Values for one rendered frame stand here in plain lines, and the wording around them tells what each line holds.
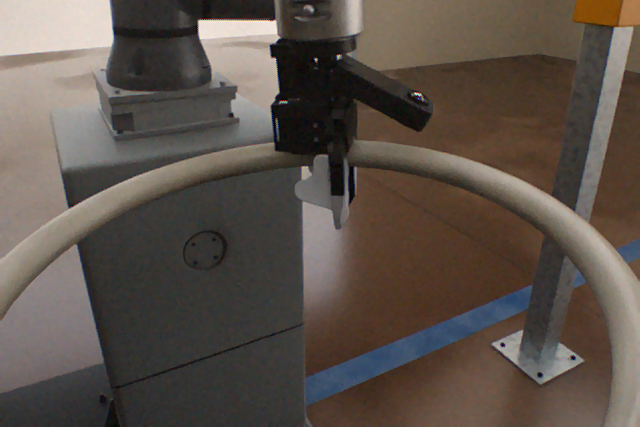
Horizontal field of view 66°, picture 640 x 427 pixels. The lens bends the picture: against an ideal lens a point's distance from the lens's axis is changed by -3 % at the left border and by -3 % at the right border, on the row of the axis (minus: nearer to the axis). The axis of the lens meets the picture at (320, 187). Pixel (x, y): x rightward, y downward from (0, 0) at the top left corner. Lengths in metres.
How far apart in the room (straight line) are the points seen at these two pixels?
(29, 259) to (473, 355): 1.45
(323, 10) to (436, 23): 5.89
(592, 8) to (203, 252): 1.01
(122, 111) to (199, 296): 0.35
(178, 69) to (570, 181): 1.02
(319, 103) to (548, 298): 1.20
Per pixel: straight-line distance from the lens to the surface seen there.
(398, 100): 0.53
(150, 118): 0.92
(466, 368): 1.68
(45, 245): 0.49
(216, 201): 0.88
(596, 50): 1.38
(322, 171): 0.56
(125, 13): 0.93
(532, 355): 1.75
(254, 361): 1.11
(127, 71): 0.93
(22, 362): 1.88
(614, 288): 0.39
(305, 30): 0.50
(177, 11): 0.92
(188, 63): 0.93
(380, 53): 5.93
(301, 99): 0.55
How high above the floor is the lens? 1.12
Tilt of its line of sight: 24 degrees down
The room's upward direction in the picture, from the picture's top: straight up
